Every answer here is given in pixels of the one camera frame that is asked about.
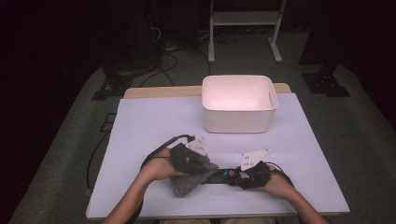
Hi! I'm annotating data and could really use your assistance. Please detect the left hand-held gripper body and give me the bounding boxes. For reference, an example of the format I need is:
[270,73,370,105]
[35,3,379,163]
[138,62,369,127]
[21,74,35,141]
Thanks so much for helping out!
[169,136,208,175]

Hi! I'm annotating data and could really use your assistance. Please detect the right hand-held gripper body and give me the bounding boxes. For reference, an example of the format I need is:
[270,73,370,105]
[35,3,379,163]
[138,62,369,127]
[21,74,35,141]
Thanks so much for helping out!
[239,148,272,191]

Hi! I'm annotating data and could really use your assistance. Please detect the blue toy car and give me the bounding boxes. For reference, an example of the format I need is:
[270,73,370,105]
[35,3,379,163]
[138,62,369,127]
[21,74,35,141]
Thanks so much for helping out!
[203,167,243,186]

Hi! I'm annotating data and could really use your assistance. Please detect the grey cloth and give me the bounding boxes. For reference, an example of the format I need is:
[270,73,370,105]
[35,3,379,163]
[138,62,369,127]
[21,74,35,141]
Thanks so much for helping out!
[169,155,220,198]

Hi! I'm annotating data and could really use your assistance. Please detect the white plastic storage bin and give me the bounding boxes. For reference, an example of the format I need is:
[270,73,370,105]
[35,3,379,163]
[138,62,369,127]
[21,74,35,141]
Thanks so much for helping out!
[201,74,279,134]

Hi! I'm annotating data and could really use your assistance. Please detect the person's right hand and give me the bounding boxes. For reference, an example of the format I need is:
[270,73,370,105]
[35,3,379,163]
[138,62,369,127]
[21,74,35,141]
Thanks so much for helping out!
[261,164,295,199]

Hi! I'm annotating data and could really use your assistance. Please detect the person's left hand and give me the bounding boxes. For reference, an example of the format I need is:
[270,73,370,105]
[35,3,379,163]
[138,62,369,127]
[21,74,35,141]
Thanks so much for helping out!
[141,147,188,181]

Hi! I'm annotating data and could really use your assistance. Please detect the white table cover sheet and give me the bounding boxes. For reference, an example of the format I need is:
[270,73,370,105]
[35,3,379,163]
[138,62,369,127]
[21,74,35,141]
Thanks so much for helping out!
[86,92,350,220]

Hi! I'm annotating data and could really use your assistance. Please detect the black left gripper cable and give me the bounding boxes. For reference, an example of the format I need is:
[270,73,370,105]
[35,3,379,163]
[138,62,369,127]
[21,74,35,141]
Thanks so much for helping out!
[140,133,197,171]

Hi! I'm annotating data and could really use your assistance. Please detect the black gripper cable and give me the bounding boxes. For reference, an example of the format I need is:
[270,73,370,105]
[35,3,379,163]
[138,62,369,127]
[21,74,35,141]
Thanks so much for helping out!
[140,133,197,171]
[264,161,295,188]

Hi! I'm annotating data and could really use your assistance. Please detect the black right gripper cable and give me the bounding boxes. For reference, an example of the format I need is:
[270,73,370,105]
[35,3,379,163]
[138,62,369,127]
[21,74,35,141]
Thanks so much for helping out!
[264,161,295,188]

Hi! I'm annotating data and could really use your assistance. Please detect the black floor frame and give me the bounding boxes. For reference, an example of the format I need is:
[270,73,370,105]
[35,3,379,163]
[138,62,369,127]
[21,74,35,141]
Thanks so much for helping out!
[99,113,117,133]

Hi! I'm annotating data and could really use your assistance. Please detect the thin black floor cable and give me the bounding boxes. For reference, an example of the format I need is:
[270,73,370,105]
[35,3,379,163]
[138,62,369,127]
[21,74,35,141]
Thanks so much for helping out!
[86,130,112,191]

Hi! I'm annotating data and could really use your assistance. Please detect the black floor cables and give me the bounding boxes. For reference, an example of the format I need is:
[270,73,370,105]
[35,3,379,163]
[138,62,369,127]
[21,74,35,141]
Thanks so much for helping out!
[138,50,180,89]

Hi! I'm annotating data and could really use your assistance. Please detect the black stand with base plate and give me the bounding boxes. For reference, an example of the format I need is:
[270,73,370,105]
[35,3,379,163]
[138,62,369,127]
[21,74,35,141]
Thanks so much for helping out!
[301,63,351,98]
[91,60,135,102]

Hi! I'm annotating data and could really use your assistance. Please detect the white metal stand frame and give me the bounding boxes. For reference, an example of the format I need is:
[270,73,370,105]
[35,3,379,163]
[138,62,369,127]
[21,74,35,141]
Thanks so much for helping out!
[207,0,288,64]

